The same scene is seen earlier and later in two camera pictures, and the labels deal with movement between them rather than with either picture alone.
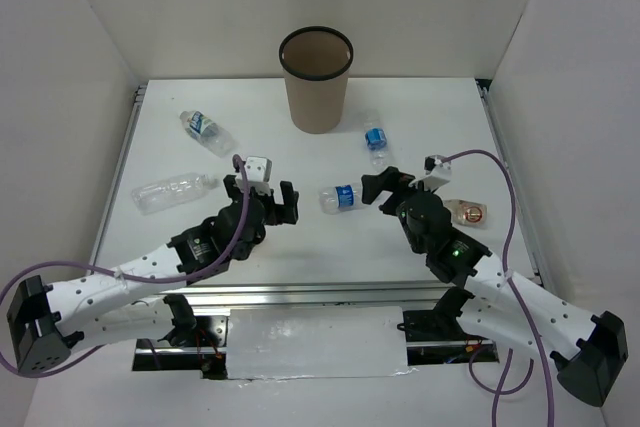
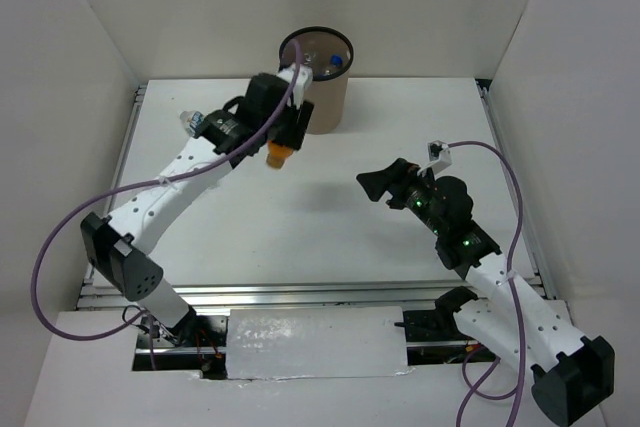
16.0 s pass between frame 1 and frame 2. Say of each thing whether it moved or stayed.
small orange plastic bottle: moved
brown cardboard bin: stayed
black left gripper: moved
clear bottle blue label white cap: moved
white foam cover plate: stayed
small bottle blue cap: moved
